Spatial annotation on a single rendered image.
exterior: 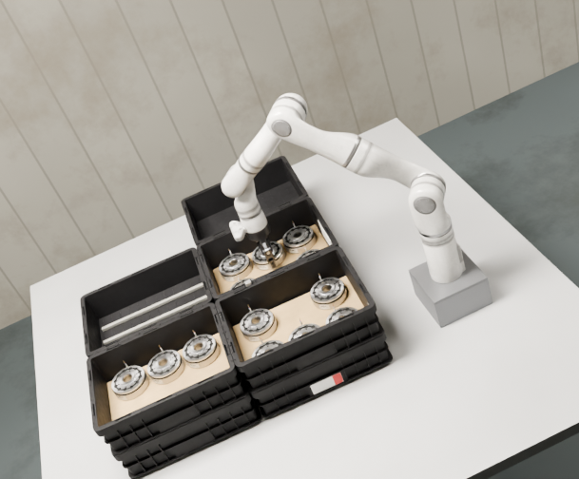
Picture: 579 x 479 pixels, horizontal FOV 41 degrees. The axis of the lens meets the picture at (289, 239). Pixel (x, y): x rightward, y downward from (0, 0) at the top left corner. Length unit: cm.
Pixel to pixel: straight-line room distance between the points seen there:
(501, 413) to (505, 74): 276
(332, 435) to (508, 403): 46
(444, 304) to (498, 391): 29
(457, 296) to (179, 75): 205
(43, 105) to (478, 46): 223
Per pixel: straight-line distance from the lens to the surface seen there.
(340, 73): 405
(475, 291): 224
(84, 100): 380
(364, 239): 263
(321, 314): 223
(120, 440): 216
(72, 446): 247
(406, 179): 211
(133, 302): 259
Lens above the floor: 233
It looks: 36 degrees down
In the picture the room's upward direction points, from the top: 22 degrees counter-clockwise
